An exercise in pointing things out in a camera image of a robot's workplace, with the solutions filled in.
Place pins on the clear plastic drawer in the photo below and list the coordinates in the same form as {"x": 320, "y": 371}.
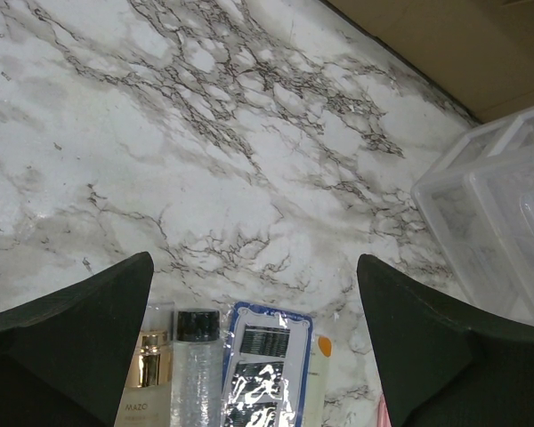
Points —
{"x": 477, "y": 200}

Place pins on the tan plastic toolbox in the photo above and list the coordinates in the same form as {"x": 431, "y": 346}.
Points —
{"x": 479, "y": 52}

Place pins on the black cap clear bottle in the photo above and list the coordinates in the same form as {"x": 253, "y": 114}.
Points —
{"x": 198, "y": 368}

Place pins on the gold cap lotion bottle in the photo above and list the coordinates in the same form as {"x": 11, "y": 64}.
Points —
{"x": 146, "y": 397}

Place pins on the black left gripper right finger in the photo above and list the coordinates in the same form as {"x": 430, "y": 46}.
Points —
{"x": 443, "y": 362}

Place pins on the pink nail file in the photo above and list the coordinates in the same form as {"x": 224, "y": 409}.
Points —
{"x": 383, "y": 419}

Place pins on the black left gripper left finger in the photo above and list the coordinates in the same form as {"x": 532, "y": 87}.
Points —
{"x": 64, "y": 357}

